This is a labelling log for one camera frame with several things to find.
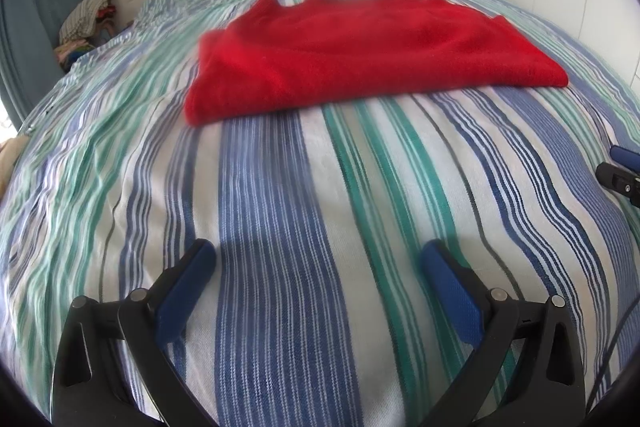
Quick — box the pile of clothes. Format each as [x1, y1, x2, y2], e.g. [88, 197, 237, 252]
[54, 0, 117, 72]

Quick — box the red knit sweater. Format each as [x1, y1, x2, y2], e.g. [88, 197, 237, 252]
[183, 0, 568, 127]

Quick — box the blue curtain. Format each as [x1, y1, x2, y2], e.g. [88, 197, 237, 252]
[1, 0, 81, 128]

